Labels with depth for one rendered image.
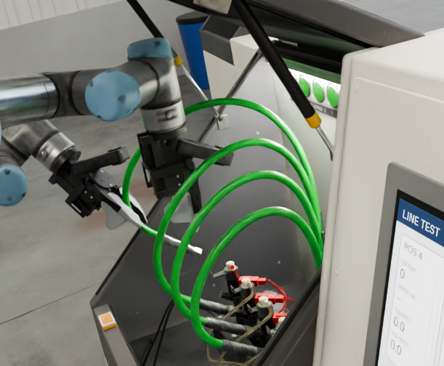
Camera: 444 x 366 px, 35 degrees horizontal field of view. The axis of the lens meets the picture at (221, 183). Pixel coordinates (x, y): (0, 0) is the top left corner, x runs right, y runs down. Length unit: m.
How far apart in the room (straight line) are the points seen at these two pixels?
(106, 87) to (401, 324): 0.55
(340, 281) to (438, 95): 0.32
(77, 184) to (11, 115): 0.38
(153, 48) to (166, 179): 0.23
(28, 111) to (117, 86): 0.14
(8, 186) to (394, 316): 0.76
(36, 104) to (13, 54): 6.67
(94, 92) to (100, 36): 6.96
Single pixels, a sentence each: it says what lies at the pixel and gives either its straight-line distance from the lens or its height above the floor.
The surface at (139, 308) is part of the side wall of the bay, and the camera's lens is 1.70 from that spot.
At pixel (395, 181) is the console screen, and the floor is 1.43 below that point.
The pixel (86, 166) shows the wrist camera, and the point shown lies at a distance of 1.42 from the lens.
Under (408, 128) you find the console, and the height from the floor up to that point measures 1.49.
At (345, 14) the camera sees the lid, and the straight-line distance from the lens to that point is 0.92.
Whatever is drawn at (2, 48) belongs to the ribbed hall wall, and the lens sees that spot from 7.75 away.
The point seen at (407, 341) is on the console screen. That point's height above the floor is 1.26.
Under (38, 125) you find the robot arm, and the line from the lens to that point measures 1.46.
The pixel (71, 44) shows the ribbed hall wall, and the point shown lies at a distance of 7.95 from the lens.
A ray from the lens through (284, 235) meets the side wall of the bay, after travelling 1.77.
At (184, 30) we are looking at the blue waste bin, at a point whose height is 0.65.
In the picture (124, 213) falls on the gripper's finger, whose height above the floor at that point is 1.23.
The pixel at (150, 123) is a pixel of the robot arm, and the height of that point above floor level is 1.43.
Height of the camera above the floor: 1.75
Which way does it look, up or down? 21 degrees down
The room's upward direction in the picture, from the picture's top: 11 degrees counter-clockwise
